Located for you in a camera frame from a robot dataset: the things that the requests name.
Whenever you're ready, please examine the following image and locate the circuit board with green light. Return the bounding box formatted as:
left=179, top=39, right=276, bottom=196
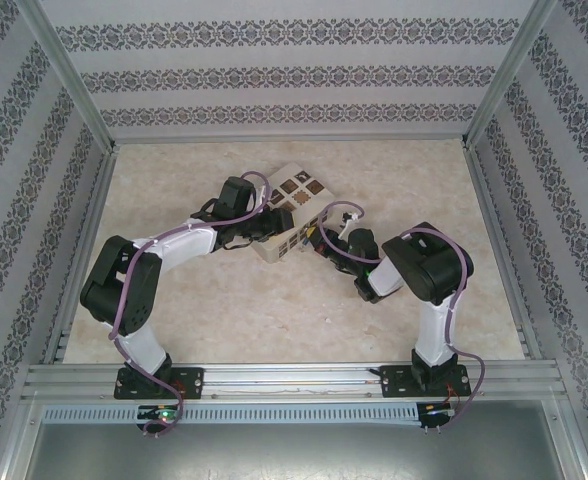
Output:
left=137, top=405, right=181, bottom=422

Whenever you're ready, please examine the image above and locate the wooden box with brown cutouts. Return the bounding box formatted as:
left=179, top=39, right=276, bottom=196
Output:
left=250, top=161, right=332, bottom=265

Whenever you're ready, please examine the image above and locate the aluminium side rail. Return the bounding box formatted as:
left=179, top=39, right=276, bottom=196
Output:
left=462, top=143, right=541, bottom=360
left=47, top=148, right=119, bottom=365

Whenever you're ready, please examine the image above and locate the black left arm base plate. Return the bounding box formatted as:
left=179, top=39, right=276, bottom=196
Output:
left=115, top=366, right=206, bottom=402

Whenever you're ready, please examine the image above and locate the small circuit board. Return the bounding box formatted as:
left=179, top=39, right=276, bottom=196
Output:
left=420, top=401, right=456, bottom=420

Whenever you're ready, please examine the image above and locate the grey slotted cable duct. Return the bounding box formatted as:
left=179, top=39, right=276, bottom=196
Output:
left=40, top=402, right=421, bottom=427

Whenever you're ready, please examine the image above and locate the grey metal sheet panel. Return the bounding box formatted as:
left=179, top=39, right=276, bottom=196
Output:
left=21, top=422, right=583, bottom=480

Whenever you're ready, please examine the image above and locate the aluminium frame post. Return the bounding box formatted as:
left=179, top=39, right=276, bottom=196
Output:
left=462, top=0, right=561, bottom=150
left=22, top=0, right=119, bottom=154

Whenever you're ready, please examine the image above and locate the aluminium mounting rail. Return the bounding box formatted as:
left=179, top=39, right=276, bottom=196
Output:
left=22, top=362, right=561, bottom=402

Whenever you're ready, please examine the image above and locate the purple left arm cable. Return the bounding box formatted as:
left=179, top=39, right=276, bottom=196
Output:
left=108, top=170, right=275, bottom=440

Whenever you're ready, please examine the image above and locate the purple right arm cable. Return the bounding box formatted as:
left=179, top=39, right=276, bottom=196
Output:
left=317, top=199, right=487, bottom=432

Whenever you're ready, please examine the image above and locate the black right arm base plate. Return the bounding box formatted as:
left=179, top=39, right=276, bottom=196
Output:
left=379, top=363, right=469, bottom=400

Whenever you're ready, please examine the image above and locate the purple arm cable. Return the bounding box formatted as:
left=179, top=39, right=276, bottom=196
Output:
left=317, top=199, right=487, bottom=432
left=108, top=170, right=275, bottom=440

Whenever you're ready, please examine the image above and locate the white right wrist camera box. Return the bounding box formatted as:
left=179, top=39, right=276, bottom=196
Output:
left=340, top=211, right=364, bottom=235

